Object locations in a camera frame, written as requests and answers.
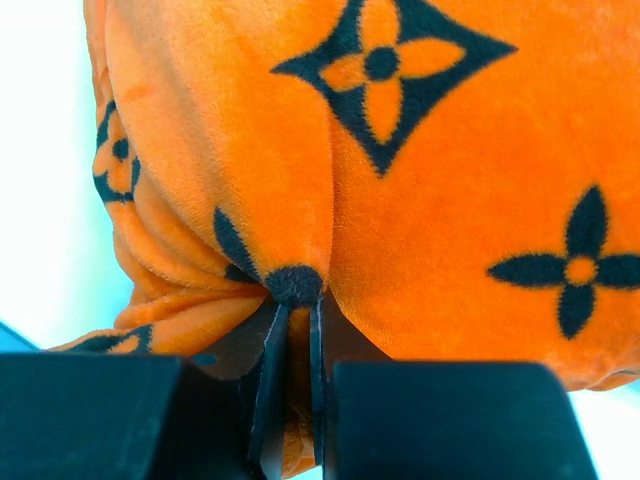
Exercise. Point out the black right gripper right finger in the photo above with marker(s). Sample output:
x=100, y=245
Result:
x=379, y=418

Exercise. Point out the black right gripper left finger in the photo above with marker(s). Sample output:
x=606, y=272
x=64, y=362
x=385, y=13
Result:
x=216, y=415

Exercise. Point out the orange patterned pillowcase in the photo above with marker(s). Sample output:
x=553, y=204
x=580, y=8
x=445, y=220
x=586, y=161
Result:
x=462, y=177

